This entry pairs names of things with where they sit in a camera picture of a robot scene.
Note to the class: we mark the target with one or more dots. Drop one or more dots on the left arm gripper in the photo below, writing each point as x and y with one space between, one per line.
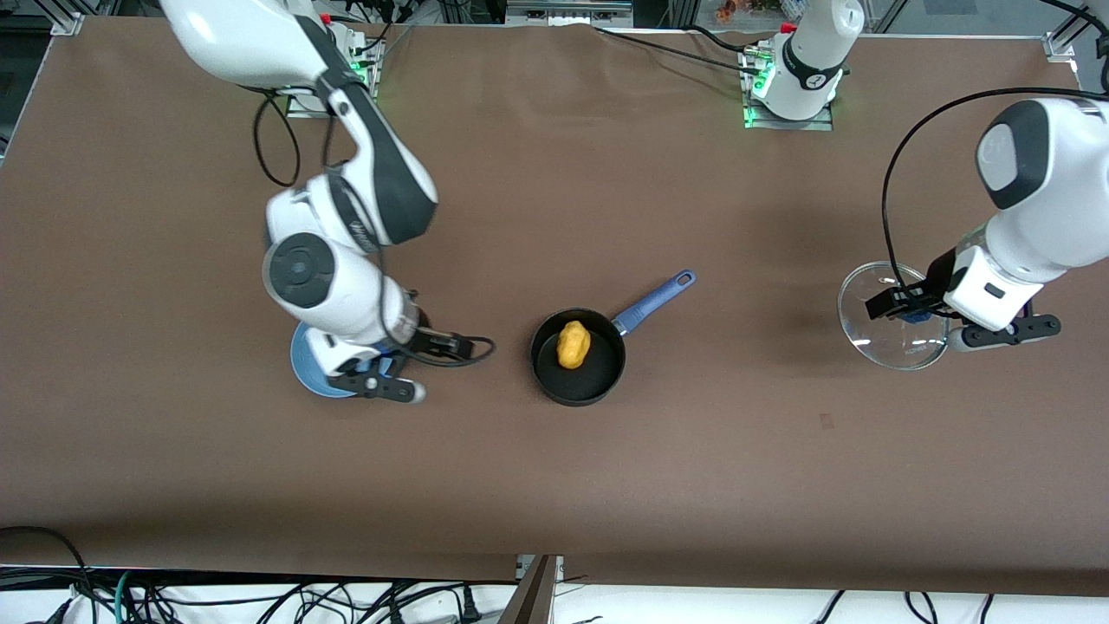
928 287

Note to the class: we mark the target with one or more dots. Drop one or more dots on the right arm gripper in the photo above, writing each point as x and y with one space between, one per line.
428 341

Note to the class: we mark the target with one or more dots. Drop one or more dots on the glass lid with blue knob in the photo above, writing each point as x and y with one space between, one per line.
884 347

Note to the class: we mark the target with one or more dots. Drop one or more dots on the yellow potato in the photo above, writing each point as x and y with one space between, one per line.
573 345

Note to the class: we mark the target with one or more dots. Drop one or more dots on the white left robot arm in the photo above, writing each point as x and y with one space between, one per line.
1040 199

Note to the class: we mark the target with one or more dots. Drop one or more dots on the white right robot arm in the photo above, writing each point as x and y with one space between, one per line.
338 277

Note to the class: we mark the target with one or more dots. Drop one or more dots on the blue round plate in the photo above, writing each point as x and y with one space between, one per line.
308 364

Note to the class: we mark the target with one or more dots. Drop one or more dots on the brown table mat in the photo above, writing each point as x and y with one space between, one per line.
606 485

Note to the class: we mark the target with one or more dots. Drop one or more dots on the brown wooden beam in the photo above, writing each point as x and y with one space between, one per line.
528 598

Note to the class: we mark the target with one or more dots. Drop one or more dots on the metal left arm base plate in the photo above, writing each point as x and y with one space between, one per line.
819 121

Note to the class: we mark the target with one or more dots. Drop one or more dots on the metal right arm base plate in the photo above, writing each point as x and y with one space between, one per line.
368 74

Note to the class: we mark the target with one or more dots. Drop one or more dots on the aluminium table corner bracket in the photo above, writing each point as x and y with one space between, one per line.
68 24
1060 47

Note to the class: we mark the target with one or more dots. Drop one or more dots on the grey aluminium frame rail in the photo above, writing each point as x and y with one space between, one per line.
567 12

